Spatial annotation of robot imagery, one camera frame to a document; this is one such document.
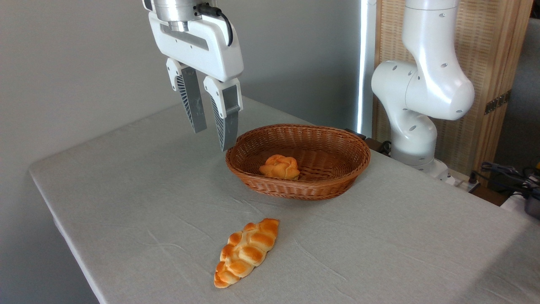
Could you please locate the metal screen hinge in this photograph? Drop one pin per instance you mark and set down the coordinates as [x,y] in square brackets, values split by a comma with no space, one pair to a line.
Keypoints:
[498,102]

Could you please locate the wooden folding screen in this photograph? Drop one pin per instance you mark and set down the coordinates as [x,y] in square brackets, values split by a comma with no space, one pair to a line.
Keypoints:
[489,42]

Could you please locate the long braided bread loaf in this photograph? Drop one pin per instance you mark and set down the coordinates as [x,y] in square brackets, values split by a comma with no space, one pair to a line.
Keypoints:
[247,253]

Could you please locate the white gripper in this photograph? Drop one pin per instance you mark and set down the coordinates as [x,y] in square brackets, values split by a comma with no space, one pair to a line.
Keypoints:
[202,52]

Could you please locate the grey tablecloth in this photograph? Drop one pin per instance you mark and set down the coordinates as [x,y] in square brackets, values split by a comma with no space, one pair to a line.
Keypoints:
[379,245]

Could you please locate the black table clamp block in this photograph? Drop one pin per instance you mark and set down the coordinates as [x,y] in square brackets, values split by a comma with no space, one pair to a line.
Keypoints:
[373,143]

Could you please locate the brown wicker basket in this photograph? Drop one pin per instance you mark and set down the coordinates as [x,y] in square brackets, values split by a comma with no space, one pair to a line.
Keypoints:
[329,185]

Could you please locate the small round knotted bread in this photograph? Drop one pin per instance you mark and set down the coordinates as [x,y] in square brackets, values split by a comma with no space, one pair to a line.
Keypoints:
[280,168]

